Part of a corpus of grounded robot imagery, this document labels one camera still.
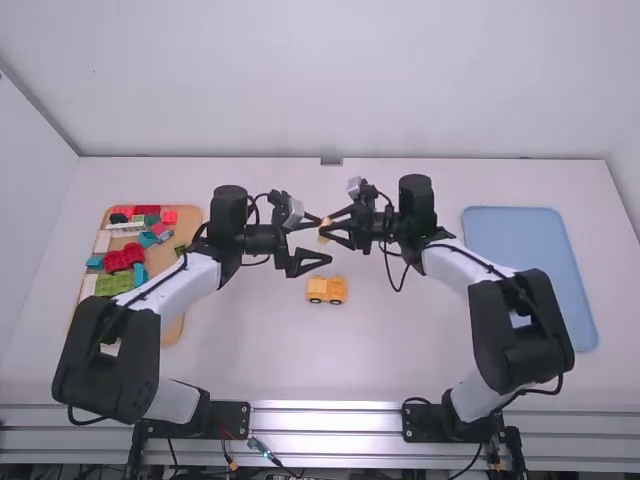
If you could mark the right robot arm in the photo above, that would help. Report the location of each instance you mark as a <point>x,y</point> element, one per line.
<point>525,330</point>

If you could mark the white toy brick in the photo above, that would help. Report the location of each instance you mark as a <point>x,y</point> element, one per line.
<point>102,241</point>
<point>122,227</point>

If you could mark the teal toy brick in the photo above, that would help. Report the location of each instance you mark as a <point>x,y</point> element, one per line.
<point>95,262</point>
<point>149,239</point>
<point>140,274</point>

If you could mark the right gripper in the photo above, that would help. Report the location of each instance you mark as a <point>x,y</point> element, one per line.
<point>369,225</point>

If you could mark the blue mat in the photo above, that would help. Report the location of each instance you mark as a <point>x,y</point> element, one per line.
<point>530,275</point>

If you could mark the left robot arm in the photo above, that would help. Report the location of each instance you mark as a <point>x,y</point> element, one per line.
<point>115,360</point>

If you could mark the blue toy brick grey window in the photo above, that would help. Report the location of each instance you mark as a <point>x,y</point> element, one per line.
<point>166,234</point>

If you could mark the tan tray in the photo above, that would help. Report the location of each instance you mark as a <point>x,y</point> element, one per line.
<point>187,220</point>

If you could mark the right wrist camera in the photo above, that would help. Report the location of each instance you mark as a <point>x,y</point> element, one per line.
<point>353,186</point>

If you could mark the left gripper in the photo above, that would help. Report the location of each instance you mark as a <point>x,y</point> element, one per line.
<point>285,262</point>

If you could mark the green toy brick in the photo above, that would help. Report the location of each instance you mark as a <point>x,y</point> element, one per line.
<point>136,220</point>
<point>151,220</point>
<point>114,285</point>
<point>180,250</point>

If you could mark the silver rails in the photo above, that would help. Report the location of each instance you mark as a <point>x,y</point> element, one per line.
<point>325,415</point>

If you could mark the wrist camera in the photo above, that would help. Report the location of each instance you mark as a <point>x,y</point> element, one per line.
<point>353,186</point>
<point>295,212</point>

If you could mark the yellow toy brick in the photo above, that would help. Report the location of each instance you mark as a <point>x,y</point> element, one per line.
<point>326,220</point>

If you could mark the yellow toy car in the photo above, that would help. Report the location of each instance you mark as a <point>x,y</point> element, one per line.
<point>327,290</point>

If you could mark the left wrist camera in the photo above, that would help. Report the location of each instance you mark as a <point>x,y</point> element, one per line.
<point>295,212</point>

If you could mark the black toy brick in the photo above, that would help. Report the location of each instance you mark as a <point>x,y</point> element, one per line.
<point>118,218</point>

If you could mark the dark red toy brick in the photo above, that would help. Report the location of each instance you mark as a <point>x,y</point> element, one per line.
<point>147,210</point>

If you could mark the bright red toy brick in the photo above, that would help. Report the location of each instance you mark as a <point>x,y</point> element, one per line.
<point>170,216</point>
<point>122,210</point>

